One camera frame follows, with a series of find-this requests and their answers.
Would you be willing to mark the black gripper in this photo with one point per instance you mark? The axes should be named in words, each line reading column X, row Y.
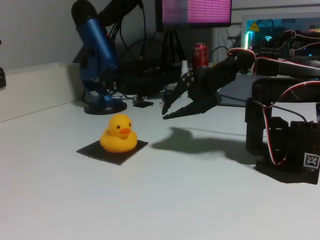
column 200, row 93

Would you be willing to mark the yellow rubber duck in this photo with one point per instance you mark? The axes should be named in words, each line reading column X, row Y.
column 117, row 142

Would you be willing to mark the black leader arm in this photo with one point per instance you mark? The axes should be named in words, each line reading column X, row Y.
column 272, row 51

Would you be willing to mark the black robot arm with base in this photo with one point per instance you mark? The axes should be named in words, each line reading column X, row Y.
column 257, row 120

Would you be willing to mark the black square pad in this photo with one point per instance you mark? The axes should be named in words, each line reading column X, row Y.
column 95, row 153

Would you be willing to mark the white plastic packet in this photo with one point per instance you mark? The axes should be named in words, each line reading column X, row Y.
column 173, row 87

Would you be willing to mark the white spray bottle green label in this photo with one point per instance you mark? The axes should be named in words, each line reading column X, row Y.
column 184, row 67

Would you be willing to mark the small black stand base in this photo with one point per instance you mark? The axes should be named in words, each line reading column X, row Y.
column 143, row 104

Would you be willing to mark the red soda can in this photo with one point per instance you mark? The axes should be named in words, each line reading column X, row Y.
column 200, row 57

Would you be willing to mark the black electronic desk device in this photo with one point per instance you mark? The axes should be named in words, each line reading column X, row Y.
column 140, row 80

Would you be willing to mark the grey flat keyboard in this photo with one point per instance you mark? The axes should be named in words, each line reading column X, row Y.
column 240, row 87

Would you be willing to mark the black tripod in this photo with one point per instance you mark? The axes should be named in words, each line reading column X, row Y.
column 171, row 40

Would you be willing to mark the computer monitor with purple screen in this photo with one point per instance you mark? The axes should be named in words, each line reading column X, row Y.
column 200, row 12

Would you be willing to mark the white PC case with lights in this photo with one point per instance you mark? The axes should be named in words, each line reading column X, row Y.
column 255, row 26

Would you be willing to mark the blue desktop microphone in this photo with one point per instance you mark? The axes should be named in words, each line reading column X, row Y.
column 96, row 37

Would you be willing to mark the white fiducial tag sticker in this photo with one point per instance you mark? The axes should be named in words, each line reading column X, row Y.
column 311, row 160

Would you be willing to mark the black box-shaped device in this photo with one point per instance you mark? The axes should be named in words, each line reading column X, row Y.
column 2, row 77

